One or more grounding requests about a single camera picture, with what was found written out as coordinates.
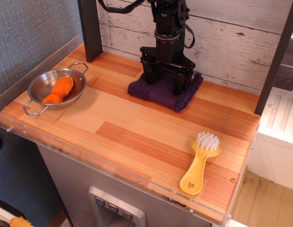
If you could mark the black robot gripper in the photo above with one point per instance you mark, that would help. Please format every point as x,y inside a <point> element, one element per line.
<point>167,56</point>

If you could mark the purple cloth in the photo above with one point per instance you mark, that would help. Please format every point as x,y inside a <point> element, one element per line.
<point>162,91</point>

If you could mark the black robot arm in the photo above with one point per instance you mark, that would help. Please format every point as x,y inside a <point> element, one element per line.
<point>170,17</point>

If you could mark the clear acrylic counter guard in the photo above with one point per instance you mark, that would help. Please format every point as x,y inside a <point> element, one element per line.
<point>150,150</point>

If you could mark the yellow brush with white bristles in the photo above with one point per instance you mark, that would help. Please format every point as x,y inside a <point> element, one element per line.
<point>206,145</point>

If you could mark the orange plush toy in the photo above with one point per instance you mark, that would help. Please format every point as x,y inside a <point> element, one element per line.
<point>60,90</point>

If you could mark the white toy sink drainboard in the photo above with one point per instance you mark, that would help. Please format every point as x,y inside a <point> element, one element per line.
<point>277,118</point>

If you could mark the silver dispenser panel with buttons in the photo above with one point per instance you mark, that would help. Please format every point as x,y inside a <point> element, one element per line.
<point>111,211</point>

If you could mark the orange object at bottom left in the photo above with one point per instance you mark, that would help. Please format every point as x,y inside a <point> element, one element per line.
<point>19,222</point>

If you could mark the dark left shelf post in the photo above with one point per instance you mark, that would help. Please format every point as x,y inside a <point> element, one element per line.
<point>90,28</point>

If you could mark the dark shelf post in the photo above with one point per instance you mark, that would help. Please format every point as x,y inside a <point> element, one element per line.
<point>276,62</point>
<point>90,28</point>

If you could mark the dark right shelf post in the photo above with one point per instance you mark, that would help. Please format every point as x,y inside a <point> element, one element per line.
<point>276,62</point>

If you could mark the steel bowl with wire handles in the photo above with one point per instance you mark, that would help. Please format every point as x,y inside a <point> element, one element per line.
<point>42,85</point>

